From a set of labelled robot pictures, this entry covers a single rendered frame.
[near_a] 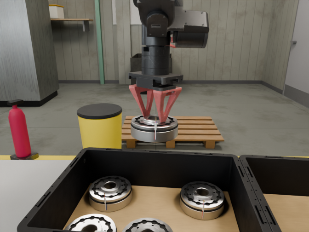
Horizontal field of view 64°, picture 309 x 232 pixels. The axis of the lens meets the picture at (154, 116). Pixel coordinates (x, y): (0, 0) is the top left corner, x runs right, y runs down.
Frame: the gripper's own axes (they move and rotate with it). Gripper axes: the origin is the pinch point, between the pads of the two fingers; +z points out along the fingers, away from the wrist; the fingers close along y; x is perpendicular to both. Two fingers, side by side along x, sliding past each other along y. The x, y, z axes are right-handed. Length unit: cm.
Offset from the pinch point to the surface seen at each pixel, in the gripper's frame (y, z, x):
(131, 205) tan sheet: 2.8, 21.9, 4.6
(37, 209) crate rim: 4.3, 12.7, 24.7
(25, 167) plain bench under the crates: 64, 34, 7
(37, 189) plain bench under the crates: 45, 35, 10
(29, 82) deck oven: 389, 52, -118
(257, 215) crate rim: -24.1, 12.1, 0.1
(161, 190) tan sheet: 1.5, 21.6, -4.7
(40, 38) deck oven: 401, -17, -148
